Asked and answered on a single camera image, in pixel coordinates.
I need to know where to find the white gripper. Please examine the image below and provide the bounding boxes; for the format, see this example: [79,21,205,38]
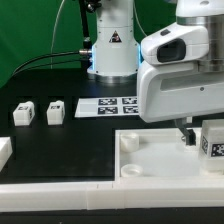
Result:
[137,23,224,146]

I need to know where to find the white square tabletop panel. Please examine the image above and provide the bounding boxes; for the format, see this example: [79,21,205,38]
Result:
[115,128,224,178]

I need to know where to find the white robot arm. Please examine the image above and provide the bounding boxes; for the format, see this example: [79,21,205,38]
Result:
[80,0,224,145]

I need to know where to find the marker sheet with tags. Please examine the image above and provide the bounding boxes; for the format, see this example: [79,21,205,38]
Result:
[75,96,138,118]

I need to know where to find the white side fence block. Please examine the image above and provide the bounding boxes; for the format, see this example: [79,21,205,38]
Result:
[0,137,12,172]

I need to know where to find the white obstacle fence rail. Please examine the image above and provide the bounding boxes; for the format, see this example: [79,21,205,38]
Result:
[0,178,224,212]

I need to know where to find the black cable upright connector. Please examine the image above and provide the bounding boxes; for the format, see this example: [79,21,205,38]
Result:
[78,0,92,49]

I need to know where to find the white cable right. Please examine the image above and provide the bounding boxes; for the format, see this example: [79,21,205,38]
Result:
[133,0,149,36]

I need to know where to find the black cable on table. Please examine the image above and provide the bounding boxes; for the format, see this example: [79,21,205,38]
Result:
[9,49,93,80]

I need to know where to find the grey hanging cable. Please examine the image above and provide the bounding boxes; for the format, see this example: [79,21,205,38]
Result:
[49,0,68,70]

